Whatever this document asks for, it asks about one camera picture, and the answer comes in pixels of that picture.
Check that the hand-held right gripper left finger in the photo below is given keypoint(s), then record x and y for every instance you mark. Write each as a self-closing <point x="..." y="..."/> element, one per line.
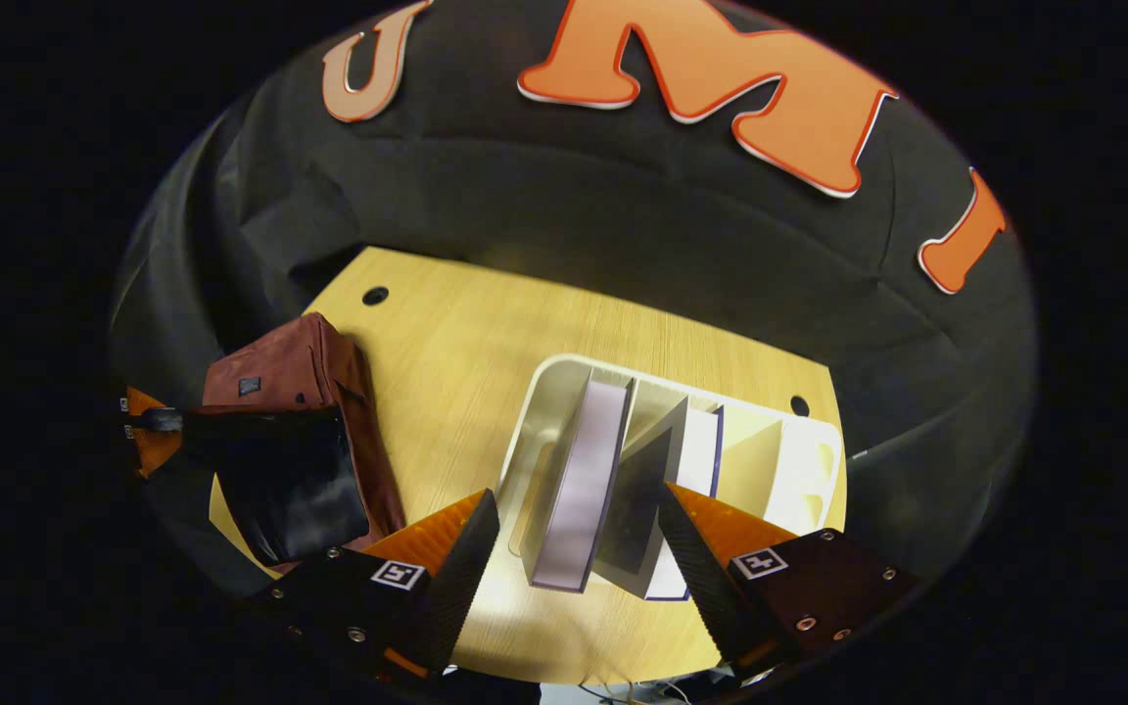
<point x="456" y="578"/>

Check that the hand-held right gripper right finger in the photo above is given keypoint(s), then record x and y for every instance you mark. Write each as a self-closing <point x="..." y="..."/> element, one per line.
<point x="701" y="578"/>

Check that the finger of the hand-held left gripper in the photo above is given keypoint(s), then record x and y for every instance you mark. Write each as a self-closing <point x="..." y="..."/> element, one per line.
<point x="155" y="448"/>
<point x="141" y="401"/>

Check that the blue cover book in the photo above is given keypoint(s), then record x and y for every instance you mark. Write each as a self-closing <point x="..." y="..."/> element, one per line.
<point x="644" y="509"/>

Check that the white plastic bookshelf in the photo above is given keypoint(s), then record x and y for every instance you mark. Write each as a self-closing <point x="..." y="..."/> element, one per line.
<point x="799" y="470"/>

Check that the black and white book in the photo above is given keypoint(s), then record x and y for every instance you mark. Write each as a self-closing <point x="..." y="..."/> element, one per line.
<point x="584" y="480"/>

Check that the maroon schoolbag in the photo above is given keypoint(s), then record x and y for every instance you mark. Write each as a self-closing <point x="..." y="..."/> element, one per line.
<point x="300" y="362"/>

